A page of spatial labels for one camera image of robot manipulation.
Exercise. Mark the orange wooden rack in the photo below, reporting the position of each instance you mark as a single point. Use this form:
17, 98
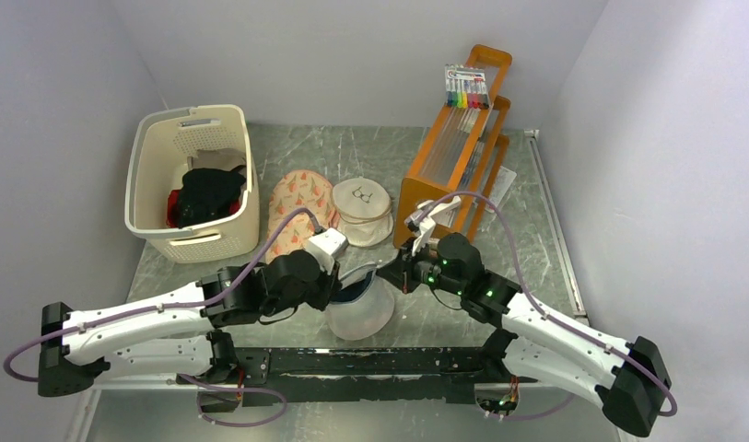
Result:
463, 149

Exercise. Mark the floral peach laundry bag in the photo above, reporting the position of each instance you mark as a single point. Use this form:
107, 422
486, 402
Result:
299, 188

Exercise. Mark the cream plastic laundry basket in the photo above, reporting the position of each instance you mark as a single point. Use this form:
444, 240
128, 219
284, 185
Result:
168, 144

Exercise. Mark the white paper leaflet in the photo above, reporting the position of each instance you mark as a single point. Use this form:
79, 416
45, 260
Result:
504, 179

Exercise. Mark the black garment in basket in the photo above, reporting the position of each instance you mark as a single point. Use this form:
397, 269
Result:
214, 182

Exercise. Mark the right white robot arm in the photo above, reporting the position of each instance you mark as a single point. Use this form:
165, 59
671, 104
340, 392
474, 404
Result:
628, 381

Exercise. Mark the coloured marker pen pack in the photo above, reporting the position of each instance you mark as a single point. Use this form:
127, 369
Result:
466, 87

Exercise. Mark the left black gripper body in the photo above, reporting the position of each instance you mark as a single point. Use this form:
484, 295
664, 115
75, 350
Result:
322, 286

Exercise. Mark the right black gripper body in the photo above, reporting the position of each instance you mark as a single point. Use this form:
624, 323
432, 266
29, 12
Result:
421, 268

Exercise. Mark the cream glasses-print laundry bag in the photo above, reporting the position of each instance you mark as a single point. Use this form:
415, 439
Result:
364, 211

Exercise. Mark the dark blue bra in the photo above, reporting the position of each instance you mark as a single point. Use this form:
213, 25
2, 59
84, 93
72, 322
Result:
355, 290

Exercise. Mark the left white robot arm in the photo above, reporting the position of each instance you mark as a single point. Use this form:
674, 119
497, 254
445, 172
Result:
182, 331

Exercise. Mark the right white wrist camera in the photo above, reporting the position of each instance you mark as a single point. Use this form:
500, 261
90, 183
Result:
427, 216

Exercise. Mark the white mesh laundry bag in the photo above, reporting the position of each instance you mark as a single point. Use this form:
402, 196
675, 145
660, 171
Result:
366, 316

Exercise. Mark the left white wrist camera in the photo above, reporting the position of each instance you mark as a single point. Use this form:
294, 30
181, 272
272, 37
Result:
326, 247

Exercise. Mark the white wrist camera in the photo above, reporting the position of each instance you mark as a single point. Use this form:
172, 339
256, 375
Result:
326, 247
427, 216

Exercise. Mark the red garment in basket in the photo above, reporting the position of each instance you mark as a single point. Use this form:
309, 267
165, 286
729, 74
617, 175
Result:
184, 209

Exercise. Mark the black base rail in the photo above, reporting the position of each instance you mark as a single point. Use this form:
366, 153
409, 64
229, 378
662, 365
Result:
452, 374

